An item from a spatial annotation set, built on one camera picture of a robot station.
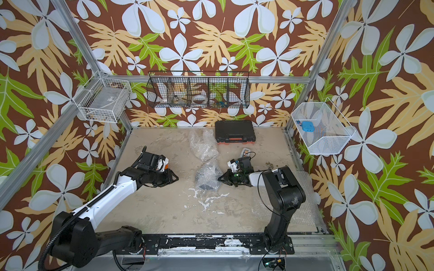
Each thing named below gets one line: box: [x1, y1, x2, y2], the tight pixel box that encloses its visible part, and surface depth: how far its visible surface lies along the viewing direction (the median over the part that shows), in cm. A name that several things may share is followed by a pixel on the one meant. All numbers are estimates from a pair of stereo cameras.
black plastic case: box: [214, 120, 256, 146], surface depth 117 cm
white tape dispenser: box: [241, 147, 251, 157], surface depth 103 cm
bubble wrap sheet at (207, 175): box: [194, 160, 223, 192], surface depth 93 cm
